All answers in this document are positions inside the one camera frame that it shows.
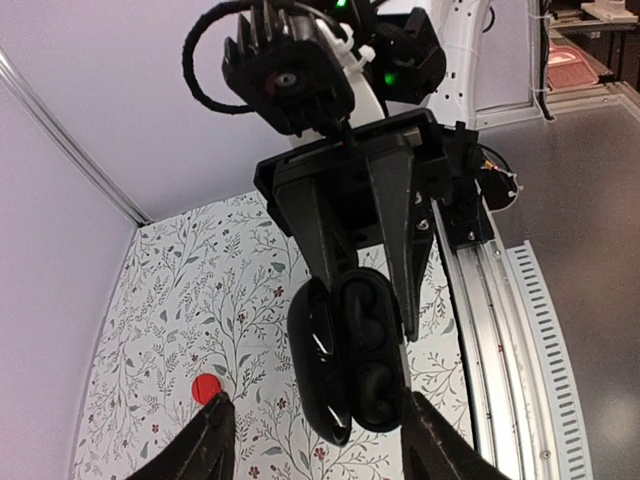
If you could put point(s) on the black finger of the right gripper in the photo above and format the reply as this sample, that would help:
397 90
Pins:
323 241

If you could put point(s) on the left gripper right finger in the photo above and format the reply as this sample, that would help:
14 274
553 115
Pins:
432 448

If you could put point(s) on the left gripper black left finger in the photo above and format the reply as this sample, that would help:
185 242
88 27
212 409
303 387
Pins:
203 449

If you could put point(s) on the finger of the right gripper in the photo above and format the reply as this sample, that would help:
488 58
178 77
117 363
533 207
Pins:
391 181

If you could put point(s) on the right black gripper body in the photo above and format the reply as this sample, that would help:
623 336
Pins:
341 170

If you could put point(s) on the red earbud charging case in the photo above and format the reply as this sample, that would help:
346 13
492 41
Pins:
205 387

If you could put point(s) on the black earbud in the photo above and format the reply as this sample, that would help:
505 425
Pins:
375 407
365 314

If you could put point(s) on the black earbud charging case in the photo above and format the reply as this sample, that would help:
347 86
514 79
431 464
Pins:
324 365

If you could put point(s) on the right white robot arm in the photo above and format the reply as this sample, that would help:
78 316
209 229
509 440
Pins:
383 61

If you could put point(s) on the floral patterned table mat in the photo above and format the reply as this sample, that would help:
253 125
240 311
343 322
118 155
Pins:
207 292

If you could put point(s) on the aluminium front rail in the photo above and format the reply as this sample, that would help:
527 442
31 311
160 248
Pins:
526 414

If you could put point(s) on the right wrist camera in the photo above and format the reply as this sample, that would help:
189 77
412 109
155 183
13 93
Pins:
282 66

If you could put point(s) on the right aluminium frame post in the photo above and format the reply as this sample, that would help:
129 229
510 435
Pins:
73 151

